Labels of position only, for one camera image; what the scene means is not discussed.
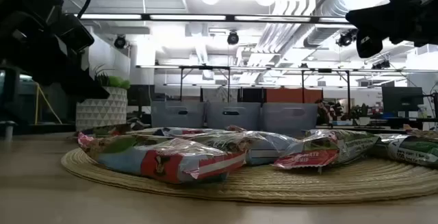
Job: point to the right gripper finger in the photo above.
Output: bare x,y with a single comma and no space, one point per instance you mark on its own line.
371,20
369,46

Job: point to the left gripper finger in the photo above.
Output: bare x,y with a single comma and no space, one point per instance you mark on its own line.
82,83
72,34

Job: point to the granola bar red wrapper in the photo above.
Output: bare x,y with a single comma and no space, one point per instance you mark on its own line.
184,131
154,162
109,131
325,148

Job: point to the black ceiling spotlight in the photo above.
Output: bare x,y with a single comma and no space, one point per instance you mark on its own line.
345,40
120,41
233,38

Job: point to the succulent in white patterned pot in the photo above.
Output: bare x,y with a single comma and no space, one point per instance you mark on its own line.
102,114

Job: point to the black computer monitor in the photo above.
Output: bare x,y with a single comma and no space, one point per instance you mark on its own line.
402,99

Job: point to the small potted plant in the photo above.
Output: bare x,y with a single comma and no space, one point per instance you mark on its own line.
363,119

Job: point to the orange partition panel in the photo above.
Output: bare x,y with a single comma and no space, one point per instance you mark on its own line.
291,95

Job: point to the grey plastic bin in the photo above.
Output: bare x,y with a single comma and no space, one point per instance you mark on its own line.
291,121
239,118
171,118

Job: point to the round woven straw placemat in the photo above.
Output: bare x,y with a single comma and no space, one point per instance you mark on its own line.
308,183

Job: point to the black workstation frame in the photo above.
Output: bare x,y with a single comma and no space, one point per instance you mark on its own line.
348,87

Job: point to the grey metal post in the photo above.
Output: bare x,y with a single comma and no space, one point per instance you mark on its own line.
8,129

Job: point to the black overhead frame bar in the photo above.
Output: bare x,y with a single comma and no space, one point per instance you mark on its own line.
230,18

